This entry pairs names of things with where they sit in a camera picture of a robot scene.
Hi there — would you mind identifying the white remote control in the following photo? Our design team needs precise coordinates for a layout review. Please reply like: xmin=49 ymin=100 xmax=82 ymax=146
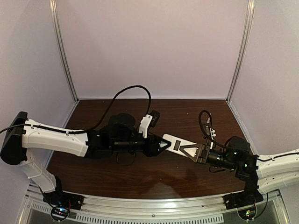
xmin=163 ymin=134 xmax=196 ymax=157

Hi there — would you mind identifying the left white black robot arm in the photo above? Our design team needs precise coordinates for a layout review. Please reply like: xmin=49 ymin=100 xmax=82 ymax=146
xmin=0 ymin=111 xmax=171 ymax=204

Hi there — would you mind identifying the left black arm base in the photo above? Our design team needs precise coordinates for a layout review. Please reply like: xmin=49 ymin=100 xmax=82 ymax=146
xmin=42 ymin=192 xmax=85 ymax=222

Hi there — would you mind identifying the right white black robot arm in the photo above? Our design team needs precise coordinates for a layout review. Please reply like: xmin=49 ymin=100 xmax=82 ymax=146
xmin=172 ymin=137 xmax=299 ymax=201

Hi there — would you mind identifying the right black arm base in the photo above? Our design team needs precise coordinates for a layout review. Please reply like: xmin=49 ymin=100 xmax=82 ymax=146
xmin=222 ymin=190 xmax=264 ymax=221

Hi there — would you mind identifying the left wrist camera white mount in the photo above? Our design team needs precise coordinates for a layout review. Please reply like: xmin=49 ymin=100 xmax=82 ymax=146
xmin=138 ymin=110 xmax=160 ymax=139

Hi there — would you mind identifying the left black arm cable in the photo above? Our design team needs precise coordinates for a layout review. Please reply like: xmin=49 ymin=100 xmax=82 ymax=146
xmin=0 ymin=85 xmax=152 ymax=136

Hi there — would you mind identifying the front aluminium rail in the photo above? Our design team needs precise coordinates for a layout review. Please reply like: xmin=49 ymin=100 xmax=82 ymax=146
xmin=23 ymin=184 xmax=283 ymax=224

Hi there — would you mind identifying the right aluminium frame post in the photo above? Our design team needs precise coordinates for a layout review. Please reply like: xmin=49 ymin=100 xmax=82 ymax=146
xmin=226 ymin=0 xmax=255 ymax=104

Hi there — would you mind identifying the aluminium frame post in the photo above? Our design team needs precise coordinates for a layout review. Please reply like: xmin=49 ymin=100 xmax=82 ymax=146
xmin=49 ymin=0 xmax=79 ymax=103
xmin=226 ymin=0 xmax=255 ymax=104

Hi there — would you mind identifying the left aluminium frame post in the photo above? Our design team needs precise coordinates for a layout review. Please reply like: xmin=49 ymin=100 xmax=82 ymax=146
xmin=49 ymin=0 xmax=79 ymax=103

